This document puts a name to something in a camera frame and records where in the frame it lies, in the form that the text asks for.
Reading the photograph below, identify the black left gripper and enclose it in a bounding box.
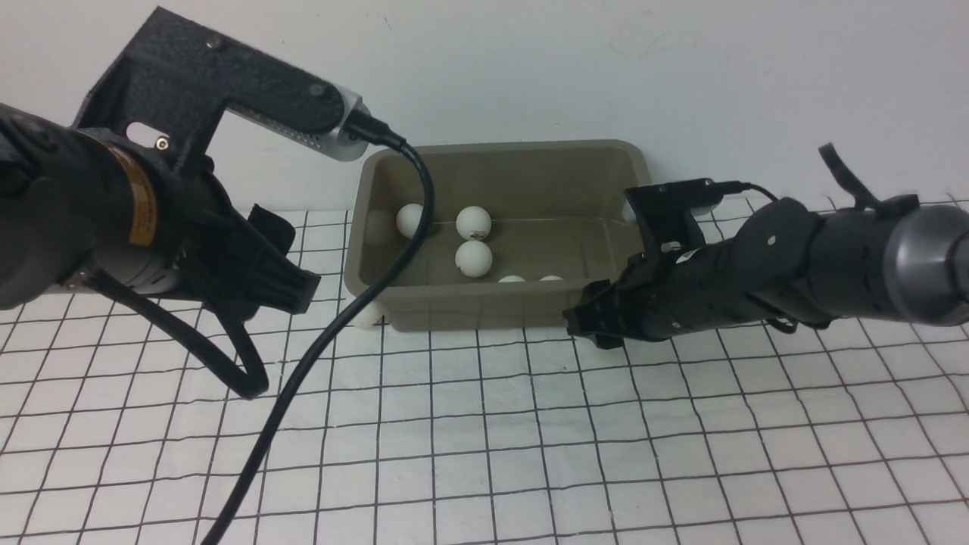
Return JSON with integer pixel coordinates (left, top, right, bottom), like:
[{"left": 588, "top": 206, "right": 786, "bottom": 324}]
[{"left": 45, "top": 129, "right": 319, "bottom": 319}]

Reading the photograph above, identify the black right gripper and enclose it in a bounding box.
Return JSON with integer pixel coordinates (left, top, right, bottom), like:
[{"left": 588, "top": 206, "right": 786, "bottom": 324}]
[{"left": 562, "top": 242, "right": 758, "bottom": 350}]

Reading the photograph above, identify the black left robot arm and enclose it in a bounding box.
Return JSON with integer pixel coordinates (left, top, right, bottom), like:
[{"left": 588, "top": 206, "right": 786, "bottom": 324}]
[{"left": 1, "top": 104, "right": 319, "bottom": 321}]

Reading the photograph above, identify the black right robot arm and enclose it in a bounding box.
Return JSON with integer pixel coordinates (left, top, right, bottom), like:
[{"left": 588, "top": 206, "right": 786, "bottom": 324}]
[{"left": 563, "top": 144, "right": 968, "bottom": 350}]

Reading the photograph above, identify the olive green plastic bin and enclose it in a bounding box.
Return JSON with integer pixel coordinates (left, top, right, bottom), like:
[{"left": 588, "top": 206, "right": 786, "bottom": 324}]
[{"left": 376, "top": 139, "right": 652, "bottom": 332}]

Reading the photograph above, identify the white grid-pattern tablecloth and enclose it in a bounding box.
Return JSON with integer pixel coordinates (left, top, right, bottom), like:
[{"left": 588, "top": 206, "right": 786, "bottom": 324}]
[{"left": 1, "top": 211, "right": 968, "bottom": 544}]

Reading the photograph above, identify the black left camera cable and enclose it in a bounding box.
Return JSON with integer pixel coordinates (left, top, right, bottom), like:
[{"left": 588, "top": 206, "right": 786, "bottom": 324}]
[{"left": 83, "top": 114, "right": 436, "bottom": 545}]

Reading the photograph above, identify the black camera cable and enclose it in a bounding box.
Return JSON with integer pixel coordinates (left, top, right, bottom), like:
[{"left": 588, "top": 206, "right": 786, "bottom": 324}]
[
  {"left": 83, "top": 114, "right": 436, "bottom": 545},
  {"left": 715, "top": 180, "right": 780, "bottom": 204}
]

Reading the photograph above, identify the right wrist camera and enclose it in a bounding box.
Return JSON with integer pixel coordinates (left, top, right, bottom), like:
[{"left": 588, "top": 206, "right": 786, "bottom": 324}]
[{"left": 624, "top": 177, "right": 749, "bottom": 253}]

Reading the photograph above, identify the black right camera cable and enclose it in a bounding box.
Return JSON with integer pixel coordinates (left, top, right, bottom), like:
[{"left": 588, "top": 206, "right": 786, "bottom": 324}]
[{"left": 715, "top": 180, "right": 780, "bottom": 204}]

